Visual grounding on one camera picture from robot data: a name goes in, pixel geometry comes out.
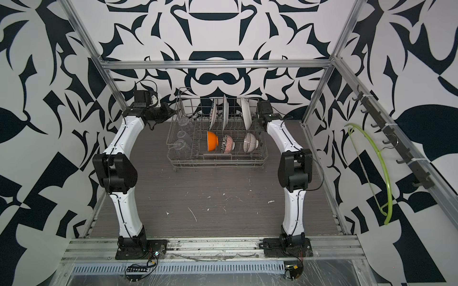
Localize clear faceted plastic cup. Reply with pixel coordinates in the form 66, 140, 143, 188
174, 139, 192, 160

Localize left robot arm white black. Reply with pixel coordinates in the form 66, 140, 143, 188
93, 90, 175, 251

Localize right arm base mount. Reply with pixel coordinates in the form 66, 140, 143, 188
259, 234, 314, 258

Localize white orange small bowl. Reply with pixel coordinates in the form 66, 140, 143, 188
206, 131, 219, 152

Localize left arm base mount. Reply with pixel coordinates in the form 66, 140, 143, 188
115, 237, 168, 260

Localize clear smooth plastic cup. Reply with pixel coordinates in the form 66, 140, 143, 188
178, 117, 194, 133

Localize aluminium frame bars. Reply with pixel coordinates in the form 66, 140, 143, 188
60, 1, 458, 226

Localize green plastic hanger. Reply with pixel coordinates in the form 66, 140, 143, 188
345, 123, 393, 225

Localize black white patterned bowl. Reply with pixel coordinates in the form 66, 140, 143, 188
221, 135, 235, 154

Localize green rim lettered plate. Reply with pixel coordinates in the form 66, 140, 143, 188
209, 98, 218, 130

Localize black wall hook rail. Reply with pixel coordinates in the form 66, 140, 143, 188
353, 87, 435, 189

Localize white slotted cable duct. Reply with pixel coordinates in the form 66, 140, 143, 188
72, 260, 286, 275

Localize pink ribbed bowl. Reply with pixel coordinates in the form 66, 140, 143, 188
243, 133, 259, 153

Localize teal red striped bowl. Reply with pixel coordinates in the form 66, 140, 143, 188
222, 95, 229, 131

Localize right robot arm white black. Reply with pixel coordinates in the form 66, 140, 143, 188
255, 101, 313, 250

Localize frosted textured plastic cup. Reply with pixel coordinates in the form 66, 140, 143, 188
177, 130, 193, 145

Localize grey wire dish rack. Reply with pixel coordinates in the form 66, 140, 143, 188
167, 87, 268, 171

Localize zigzag rim white bowl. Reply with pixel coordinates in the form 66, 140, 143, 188
240, 98, 252, 131

